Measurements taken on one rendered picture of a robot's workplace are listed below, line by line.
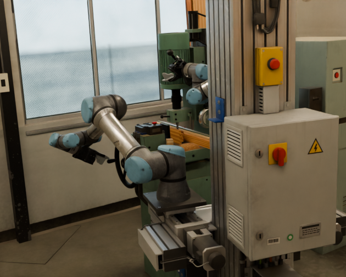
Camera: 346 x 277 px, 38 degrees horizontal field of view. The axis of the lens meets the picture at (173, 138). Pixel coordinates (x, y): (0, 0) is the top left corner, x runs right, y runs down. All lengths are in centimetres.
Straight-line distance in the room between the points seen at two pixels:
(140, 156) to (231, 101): 46
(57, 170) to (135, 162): 206
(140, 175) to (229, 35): 66
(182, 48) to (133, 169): 98
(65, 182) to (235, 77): 252
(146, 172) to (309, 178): 65
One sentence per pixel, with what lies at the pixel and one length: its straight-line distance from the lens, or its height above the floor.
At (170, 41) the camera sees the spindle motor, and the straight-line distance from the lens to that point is 281.
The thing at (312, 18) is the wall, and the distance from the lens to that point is 527.
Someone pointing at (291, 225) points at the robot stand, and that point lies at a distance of 182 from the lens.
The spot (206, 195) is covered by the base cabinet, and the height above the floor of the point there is 60.
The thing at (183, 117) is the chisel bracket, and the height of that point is 102.
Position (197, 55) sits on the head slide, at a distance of 290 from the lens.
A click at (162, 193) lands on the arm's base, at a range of 218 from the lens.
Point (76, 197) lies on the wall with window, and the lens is 418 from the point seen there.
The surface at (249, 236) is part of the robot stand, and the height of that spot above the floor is 85.
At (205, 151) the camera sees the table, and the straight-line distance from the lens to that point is 273.
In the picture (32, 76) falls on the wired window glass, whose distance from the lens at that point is 396.
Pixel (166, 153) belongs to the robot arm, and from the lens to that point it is 212.
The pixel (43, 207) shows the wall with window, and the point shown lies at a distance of 410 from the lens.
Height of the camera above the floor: 157
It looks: 13 degrees down
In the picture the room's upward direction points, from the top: 3 degrees counter-clockwise
